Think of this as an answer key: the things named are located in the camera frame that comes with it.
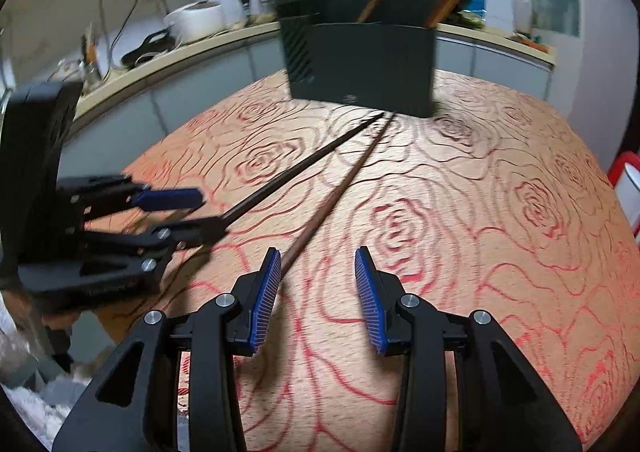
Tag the kitchen counter with cabinets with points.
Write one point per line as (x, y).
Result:
(200, 82)

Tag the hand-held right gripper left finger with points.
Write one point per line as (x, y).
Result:
(265, 302)

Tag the white cup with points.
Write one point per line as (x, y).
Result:
(631, 197)

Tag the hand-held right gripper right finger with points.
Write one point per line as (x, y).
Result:
(370, 302)

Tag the white rice cooker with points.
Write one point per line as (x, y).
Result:
(197, 22)

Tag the brown curved chopstick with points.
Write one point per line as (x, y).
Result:
(340, 192)

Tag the red plastic stool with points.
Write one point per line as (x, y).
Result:
(614, 172)

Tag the long dark slender chopstick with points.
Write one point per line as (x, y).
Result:
(300, 171)

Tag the black slipper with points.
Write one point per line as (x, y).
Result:
(147, 50)

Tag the dark green chopstick holder box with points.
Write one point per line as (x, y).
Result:
(370, 67)

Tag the white plastic bottle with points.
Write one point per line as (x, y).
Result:
(522, 15)

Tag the rose-patterned tablecloth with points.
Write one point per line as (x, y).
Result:
(450, 212)

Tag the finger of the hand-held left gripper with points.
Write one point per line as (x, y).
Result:
(170, 198)
(195, 229)

